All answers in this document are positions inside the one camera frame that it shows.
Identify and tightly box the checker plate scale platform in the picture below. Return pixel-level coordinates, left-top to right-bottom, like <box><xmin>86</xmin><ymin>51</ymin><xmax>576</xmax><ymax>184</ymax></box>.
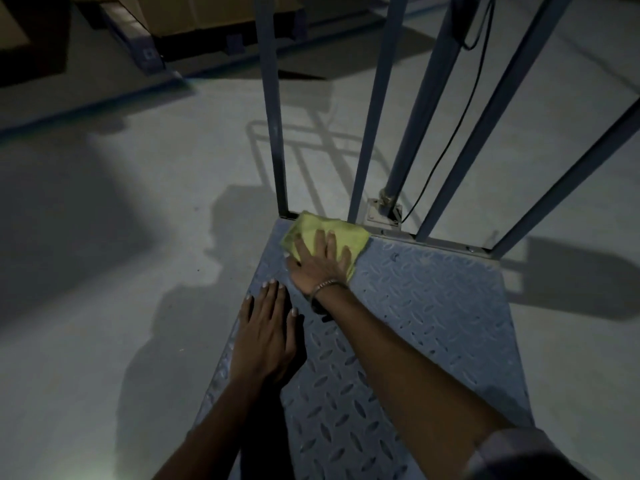
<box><xmin>192</xmin><ymin>215</ymin><xmax>535</xmax><ymax>480</ymax></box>

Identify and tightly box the dark wooden pallet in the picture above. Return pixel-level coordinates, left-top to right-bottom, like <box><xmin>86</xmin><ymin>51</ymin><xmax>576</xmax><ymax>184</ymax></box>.
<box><xmin>92</xmin><ymin>0</ymin><xmax>312</xmax><ymax>76</ymax></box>

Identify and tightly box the person's left forearm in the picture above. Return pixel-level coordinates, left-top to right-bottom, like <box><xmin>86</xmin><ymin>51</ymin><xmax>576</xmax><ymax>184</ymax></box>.
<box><xmin>152</xmin><ymin>380</ymin><xmax>277</xmax><ymax>480</ymax></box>

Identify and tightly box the person's right hand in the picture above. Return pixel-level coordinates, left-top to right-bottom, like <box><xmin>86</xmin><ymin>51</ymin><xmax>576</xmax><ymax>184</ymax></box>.
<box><xmin>285</xmin><ymin>229</ymin><xmax>354</xmax><ymax>298</ymax></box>

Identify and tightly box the silver chain bracelet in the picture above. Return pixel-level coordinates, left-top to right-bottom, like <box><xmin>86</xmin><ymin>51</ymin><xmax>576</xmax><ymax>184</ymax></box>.
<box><xmin>307</xmin><ymin>278</ymin><xmax>347</xmax><ymax>301</ymax></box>

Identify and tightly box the black cable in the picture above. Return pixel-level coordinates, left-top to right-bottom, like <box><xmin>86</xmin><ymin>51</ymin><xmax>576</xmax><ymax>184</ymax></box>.
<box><xmin>399</xmin><ymin>0</ymin><xmax>497</xmax><ymax>226</ymax></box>

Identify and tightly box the yellow cleaning cloth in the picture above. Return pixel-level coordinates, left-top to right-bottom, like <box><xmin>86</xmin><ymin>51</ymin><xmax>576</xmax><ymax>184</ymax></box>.
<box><xmin>280</xmin><ymin>211</ymin><xmax>371</xmax><ymax>284</ymax></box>

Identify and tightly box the person's right forearm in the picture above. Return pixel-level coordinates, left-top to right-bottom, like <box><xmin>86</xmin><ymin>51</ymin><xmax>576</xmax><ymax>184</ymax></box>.
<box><xmin>310</xmin><ymin>287</ymin><xmax>506</xmax><ymax>480</ymax></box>

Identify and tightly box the brown cardboard box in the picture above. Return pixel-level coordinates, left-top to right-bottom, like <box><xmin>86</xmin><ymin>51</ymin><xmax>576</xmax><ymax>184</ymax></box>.
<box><xmin>0</xmin><ymin>0</ymin><xmax>32</xmax><ymax>51</ymax></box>
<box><xmin>116</xmin><ymin>0</ymin><xmax>302</xmax><ymax>36</ymax></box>

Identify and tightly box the grey metal pole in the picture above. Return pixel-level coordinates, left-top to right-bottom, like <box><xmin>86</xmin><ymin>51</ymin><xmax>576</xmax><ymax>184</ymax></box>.
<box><xmin>364</xmin><ymin>0</ymin><xmax>497</xmax><ymax>229</ymax></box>

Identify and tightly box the person's left hand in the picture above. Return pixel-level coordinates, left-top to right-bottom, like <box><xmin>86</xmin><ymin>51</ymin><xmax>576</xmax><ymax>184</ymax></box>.
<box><xmin>234</xmin><ymin>279</ymin><xmax>302</xmax><ymax>391</ymax></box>

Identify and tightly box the grey shirt sleeve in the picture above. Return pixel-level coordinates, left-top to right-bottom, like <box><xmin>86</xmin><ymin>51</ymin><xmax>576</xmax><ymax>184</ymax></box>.
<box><xmin>464</xmin><ymin>427</ymin><xmax>603</xmax><ymax>480</ymax></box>

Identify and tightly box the blue metal guard frame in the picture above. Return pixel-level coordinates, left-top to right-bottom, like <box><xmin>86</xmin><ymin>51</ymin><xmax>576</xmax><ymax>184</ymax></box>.
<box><xmin>252</xmin><ymin>0</ymin><xmax>640</xmax><ymax>260</ymax></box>

